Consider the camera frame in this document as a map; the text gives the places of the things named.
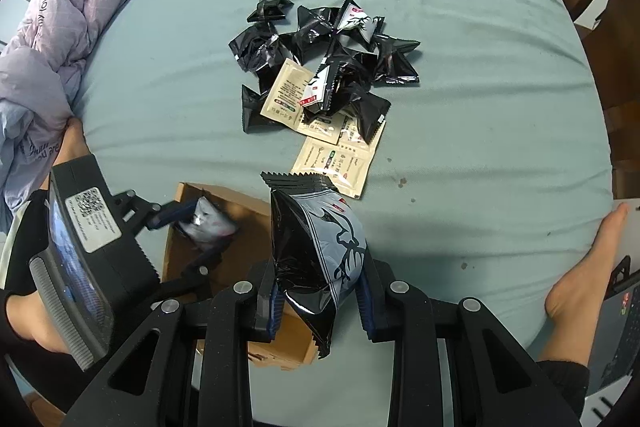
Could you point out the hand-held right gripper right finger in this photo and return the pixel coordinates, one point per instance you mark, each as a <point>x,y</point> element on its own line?
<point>367,307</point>

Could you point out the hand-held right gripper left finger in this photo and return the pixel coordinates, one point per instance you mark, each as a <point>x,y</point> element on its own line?
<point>272,307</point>

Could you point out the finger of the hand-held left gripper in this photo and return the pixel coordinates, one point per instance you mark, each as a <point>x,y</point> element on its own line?
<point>172,213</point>
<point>195,274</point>

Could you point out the grey pink-print snack packet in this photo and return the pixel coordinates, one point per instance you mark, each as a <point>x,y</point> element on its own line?
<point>207,222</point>

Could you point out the brown cardboard box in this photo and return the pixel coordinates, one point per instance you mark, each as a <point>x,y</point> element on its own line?
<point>245,217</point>

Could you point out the grey black deer-print snack packet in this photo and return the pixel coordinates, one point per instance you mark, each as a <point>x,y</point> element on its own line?
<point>320,247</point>

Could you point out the beige sachet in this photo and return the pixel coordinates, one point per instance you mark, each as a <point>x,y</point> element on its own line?
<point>335,164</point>
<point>325,128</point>
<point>282,94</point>

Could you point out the pile of black packets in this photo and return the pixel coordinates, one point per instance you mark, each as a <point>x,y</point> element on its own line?
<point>310,32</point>

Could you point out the person's right foot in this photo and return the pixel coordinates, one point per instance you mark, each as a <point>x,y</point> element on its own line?
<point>585,267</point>

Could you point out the lavender duvet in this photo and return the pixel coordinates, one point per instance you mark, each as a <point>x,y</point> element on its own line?
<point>75,7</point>

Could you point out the dark laptop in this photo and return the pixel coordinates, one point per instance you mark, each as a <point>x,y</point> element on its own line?
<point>615,342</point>

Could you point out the white low cabinet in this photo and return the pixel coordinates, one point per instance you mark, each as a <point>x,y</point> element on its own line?
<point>630,227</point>

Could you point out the brown wooden chair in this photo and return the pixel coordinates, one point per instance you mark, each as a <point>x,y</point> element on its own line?
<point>620,57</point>

